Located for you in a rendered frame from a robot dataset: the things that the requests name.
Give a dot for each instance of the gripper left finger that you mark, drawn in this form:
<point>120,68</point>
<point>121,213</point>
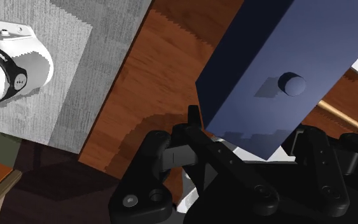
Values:
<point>228,161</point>

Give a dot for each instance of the blue cabinet with round knob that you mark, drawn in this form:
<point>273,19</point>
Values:
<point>305,40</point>

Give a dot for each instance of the grey robot stand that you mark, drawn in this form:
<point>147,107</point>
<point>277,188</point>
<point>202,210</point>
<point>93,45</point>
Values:
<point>82,77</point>

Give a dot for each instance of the brass coloured rod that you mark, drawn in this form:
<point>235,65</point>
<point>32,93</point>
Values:
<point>346,118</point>

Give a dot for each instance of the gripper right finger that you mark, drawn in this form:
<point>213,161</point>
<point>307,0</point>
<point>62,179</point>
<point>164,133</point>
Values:
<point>324,164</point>

